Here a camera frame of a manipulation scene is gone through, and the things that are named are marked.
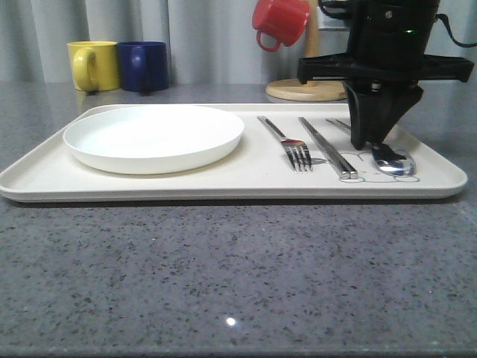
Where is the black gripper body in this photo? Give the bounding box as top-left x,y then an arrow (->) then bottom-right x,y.
297,51 -> 476,94

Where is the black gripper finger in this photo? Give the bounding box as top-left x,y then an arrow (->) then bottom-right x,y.
344,81 -> 372,149
368,85 -> 423,143

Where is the silver metal spoon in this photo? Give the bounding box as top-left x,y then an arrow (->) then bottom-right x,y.
325,117 -> 417,178

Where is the silver chopstick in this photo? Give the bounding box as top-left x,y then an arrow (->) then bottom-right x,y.
297,116 -> 353,183
302,116 -> 359,182

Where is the white round plate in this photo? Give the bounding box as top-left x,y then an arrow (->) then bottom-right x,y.
63,104 -> 244,175

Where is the wooden mug tree stand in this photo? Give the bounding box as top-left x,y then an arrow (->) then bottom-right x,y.
265,1 -> 346,101

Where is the beige rabbit serving tray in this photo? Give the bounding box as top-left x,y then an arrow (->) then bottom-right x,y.
1,104 -> 467,202

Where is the red ribbed mug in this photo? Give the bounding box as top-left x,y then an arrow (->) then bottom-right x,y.
252,0 -> 311,52

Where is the dark blue mug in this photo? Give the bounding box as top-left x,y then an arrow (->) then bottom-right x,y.
116,41 -> 169,92

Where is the yellow mug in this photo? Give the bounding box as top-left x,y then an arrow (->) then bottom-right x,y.
67,41 -> 120,92

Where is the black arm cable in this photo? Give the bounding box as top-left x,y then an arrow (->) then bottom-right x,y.
318,0 -> 477,48

